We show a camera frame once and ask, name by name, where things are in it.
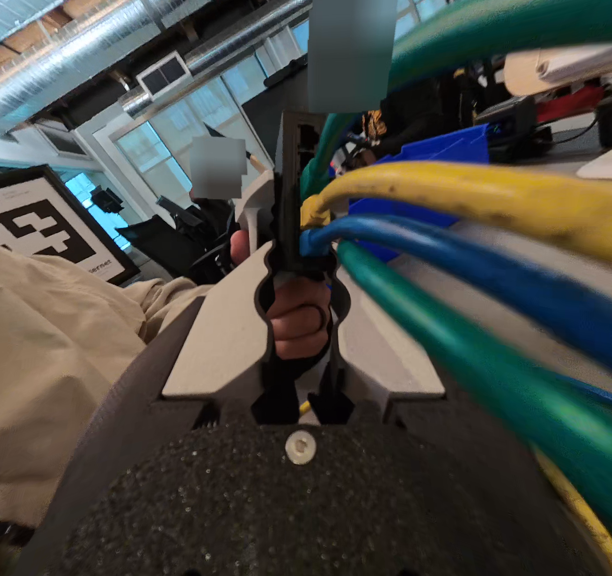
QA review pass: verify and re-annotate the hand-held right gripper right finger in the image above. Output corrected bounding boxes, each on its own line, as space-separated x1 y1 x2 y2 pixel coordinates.
317 265 446 421

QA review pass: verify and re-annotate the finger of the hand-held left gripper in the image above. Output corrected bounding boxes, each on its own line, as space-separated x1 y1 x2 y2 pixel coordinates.
233 169 276 257

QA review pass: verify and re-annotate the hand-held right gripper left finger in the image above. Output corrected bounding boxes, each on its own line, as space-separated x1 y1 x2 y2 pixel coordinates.
162 241 288 414

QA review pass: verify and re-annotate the black network switch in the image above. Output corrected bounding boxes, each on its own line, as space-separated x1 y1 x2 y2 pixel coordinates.
275 112 338 280

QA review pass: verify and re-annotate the blue ethernet cable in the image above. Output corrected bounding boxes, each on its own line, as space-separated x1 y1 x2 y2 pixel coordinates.
300 215 612 405

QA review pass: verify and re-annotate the yellow ethernet cable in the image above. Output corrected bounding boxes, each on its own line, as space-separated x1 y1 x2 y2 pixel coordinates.
299 161 612 555

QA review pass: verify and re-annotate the green ethernet cable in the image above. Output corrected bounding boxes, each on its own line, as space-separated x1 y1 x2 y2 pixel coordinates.
300 0 612 534

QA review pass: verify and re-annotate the person's left hand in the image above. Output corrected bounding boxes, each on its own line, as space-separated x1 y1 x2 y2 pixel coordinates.
229 228 334 363

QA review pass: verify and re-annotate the white vent grille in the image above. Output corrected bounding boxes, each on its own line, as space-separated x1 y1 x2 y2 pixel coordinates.
136 51 193 100

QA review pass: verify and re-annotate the blue plastic bin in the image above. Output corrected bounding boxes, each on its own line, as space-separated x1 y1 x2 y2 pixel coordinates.
348 124 491 263

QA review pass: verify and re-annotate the black framed marker sign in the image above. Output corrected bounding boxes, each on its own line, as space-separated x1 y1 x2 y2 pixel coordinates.
0 165 142 286

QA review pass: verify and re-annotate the black electronic device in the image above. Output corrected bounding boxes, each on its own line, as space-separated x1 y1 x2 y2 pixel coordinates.
473 96 553 162

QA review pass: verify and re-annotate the pale paper stack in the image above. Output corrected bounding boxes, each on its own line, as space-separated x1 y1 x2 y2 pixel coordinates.
503 43 612 97

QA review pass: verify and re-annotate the silver ventilation duct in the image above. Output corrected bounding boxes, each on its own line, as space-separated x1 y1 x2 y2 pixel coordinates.
120 0 400 115
0 0 268 120

